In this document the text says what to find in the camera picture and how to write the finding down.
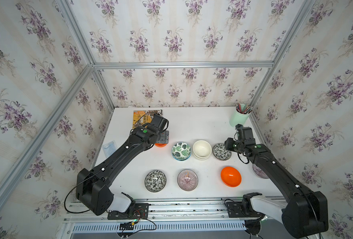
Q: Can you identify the green leaf bowl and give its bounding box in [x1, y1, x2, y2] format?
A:
[171, 142, 191, 157]

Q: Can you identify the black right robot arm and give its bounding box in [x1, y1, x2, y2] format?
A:
[225, 124, 329, 239]

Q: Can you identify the aluminium mounting rail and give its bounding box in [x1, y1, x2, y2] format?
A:
[62, 197, 288, 223]

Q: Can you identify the small circuit board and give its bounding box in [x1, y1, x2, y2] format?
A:
[118, 222, 136, 231]

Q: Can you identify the orange plastic bowl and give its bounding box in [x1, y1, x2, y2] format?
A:
[220, 166, 242, 187]
[155, 143, 167, 147]

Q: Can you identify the white ceramic bowl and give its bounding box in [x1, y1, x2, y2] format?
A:
[192, 140, 212, 160]

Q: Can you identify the pink striped bowl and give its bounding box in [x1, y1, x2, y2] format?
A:
[252, 164, 269, 179]
[177, 169, 199, 191]

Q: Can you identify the orange plastic bowl far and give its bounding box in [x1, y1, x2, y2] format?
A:
[155, 143, 167, 147]

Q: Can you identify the mint green pen cup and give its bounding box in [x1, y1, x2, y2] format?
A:
[229, 103, 253, 127]

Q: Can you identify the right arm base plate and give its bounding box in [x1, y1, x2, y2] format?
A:
[224, 200, 263, 218]

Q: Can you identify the orange plastic bowl near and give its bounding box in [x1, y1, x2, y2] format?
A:
[220, 166, 242, 187]

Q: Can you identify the black white patterned bowl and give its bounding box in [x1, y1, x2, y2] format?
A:
[145, 170, 167, 193]

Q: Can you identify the yellow illustrated children's book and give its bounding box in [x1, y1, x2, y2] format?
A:
[132, 110, 163, 128]

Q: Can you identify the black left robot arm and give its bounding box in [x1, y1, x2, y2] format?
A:
[75, 114, 169, 216]

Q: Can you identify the green leaf bowl resting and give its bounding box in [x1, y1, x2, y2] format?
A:
[173, 155, 190, 161]

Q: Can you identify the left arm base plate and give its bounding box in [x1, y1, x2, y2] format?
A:
[107, 203, 150, 220]

